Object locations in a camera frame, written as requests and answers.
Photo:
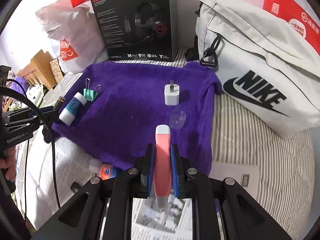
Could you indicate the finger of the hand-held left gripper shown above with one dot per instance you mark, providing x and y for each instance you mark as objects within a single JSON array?
[
  {"x": 42, "y": 112},
  {"x": 22, "y": 127}
]

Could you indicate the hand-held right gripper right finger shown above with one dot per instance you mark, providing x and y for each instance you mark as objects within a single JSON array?
[{"x": 175, "y": 172}]

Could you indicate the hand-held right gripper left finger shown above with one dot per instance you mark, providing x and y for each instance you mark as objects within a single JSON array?
[{"x": 149, "y": 172}]

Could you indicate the pink and white pen device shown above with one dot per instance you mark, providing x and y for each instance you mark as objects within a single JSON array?
[{"x": 162, "y": 160}]

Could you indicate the black and gold lighter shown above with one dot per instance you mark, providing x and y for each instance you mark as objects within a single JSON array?
[{"x": 60, "y": 101}]

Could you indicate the blue and white bottle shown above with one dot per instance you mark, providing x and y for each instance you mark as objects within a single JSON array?
[{"x": 72, "y": 107}]

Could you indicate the small orange jar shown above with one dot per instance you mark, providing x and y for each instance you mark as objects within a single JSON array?
[{"x": 108, "y": 172}]

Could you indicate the green binder clip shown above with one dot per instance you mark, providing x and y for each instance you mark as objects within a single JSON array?
[{"x": 90, "y": 95}]

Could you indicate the clear plastic cap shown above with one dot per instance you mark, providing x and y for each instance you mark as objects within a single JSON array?
[{"x": 178, "y": 120}]

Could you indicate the white charger plug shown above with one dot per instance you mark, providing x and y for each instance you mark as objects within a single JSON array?
[{"x": 172, "y": 95}]

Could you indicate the person's left hand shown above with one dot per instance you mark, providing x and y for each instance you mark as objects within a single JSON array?
[{"x": 10, "y": 162}]

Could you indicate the polka dot pillow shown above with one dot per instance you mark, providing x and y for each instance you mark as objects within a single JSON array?
[{"x": 35, "y": 93}]

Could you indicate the purple plush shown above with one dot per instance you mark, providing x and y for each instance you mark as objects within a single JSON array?
[{"x": 20, "y": 83}]

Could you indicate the brown patterned box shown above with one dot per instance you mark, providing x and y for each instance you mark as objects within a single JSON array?
[{"x": 55, "y": 70}]

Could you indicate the wooden headboard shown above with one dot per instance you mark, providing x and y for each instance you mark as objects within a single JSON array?
[{"x": 40, "y": 65}]

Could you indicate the newspaper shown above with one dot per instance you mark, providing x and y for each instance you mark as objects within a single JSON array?
[{"x": 150, "y": 220}]

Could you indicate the purple towel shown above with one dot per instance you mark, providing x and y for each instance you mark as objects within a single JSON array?
[{"x": 130, "y": 100}]

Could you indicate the white plastic shopping bag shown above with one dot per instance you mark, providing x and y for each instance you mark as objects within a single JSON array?
[{"x": 75, "y": 25}]

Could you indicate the black headphone box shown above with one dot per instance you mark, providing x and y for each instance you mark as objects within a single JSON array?
[{"x": 120, "y": 30}]

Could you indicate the grey waist bag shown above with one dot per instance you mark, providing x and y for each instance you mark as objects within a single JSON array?
[{"x": 250, "y": 55}]

